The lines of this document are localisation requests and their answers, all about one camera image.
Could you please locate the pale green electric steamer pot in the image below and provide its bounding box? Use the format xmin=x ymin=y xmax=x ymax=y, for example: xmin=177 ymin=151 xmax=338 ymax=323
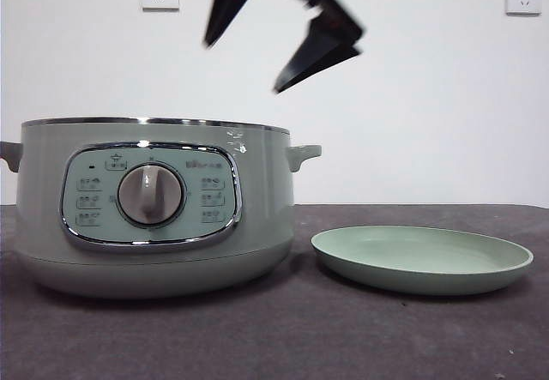
xmin=0 ymin=117 xmax=323 ymax=299

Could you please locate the pale green round plate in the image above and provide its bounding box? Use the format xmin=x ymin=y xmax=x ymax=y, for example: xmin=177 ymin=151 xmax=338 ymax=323
xmin=311 ymin=225 xmax=534 ymax=296

